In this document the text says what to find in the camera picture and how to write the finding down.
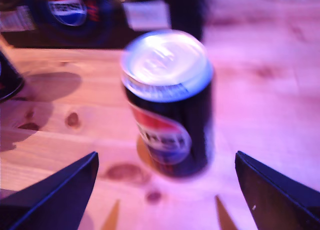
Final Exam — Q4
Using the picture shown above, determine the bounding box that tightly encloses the black Pepsi Max can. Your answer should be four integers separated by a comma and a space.
0, 49, 26, 103
119, 29, 215, 178

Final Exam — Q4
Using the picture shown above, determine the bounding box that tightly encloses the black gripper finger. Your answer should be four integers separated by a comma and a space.
234, 150, 320, 230
0, 151, 100, 230

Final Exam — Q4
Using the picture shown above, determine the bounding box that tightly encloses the black Pepsi Max multipack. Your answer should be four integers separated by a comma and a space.
0, 0, 208, 49

